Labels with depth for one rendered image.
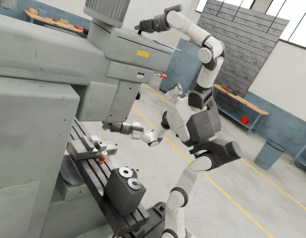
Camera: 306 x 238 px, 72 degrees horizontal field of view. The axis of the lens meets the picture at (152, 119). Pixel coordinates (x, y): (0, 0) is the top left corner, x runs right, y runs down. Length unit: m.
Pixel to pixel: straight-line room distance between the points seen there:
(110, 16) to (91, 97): 0.42
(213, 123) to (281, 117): 7.18
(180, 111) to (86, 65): 0.62
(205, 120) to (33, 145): 0.97
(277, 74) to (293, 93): 0.85
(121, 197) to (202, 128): 0.65
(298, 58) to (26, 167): 8.34
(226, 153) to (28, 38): 1.15
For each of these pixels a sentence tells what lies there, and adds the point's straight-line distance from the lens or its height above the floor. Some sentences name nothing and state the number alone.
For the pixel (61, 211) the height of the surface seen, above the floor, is 0.62.
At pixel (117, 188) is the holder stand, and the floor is 1.05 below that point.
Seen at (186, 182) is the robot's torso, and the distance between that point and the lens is 1.54.
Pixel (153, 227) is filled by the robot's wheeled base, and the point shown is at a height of 0.58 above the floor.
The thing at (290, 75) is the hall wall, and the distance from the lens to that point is 8.63.
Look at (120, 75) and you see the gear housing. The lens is 1.24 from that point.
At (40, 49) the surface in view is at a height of 1.70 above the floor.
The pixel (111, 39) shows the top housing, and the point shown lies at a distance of 1.13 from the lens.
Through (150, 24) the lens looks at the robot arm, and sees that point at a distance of 1.28.
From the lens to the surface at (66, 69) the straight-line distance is 1.10.
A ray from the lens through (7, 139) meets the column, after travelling 1.07.
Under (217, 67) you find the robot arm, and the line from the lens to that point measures 1.15.
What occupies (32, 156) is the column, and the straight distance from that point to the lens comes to 1.17.
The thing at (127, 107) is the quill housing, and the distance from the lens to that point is 1.41.
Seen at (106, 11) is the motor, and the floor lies 1.94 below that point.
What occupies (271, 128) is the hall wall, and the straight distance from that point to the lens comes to 8.64.
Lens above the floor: 1.98
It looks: 23 degrees down
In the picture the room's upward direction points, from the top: 25 degrees clockwise
